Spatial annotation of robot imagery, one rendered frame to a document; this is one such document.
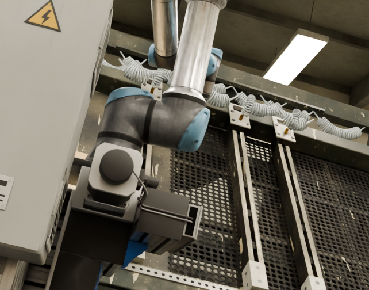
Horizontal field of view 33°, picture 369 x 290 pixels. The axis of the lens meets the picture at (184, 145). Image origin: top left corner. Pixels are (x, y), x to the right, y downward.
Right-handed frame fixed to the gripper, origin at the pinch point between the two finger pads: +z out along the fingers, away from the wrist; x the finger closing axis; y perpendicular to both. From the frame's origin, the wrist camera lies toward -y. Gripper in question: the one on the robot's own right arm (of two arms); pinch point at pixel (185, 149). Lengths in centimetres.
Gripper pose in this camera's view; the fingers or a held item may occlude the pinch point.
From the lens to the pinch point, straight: 213.5
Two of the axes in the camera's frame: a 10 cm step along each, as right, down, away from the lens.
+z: -2.7, 9.5, 1.7
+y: -0.6, -1.9, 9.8
